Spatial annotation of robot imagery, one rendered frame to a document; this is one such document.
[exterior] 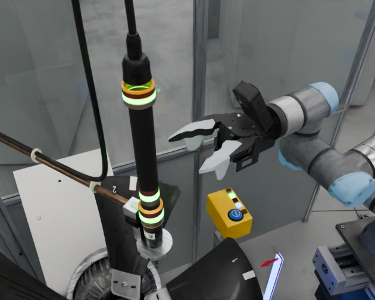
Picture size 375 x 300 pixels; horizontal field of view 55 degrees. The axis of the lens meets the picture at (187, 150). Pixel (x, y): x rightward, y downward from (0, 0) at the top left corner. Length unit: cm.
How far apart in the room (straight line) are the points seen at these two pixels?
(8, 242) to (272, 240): 168
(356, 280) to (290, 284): 110
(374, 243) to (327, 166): 59
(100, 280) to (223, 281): 32
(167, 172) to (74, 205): 66
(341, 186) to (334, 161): 5
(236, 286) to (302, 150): 41
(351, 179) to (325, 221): 203
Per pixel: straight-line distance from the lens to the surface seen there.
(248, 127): 64
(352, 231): 138
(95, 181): 70
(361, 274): 136
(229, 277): 100
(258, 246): 252
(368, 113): 395
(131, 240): 88
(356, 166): 77
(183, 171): 169
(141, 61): 45
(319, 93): 77
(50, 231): 111
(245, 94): 60
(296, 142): 80
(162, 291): 99
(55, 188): 109
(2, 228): 145
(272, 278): 115
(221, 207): 129
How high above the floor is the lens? 206
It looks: 42 degrees down
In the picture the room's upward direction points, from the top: straight up
